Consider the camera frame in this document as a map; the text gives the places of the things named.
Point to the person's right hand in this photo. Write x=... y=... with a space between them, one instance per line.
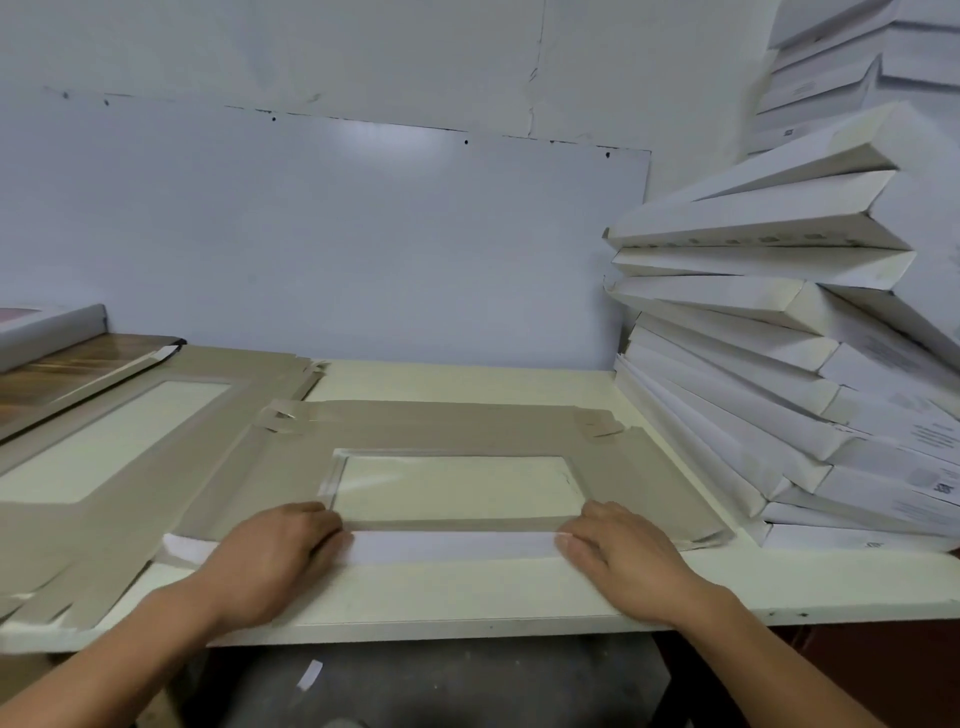
x=630 y=566

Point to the person's left hand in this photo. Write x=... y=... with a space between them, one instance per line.
x=259 y=562

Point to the person's left thumb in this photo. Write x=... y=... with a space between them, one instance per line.
x=330 y=546

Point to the person's right thumb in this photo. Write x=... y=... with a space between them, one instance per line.
x=576 y=550

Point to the grey windowed carton blank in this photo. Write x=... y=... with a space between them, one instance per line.
x=465 y=431

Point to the person's left forearm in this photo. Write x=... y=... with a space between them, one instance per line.
x=97 y=667

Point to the person's right forearm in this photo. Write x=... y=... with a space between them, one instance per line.
x=765 y=664

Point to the white paper scrap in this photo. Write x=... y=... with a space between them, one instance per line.
x=309 y=675

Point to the pile of flat grey cartons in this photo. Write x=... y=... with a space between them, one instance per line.
x=135 y=480

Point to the large stack of white boxes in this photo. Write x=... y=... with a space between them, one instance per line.
x=795 y=360

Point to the brown wooden board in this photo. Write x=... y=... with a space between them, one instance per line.
x=71 y=371

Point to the white box with grey side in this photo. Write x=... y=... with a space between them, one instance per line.
x=45 y=330

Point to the small stack of white boxes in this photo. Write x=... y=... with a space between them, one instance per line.
x=840 y=67

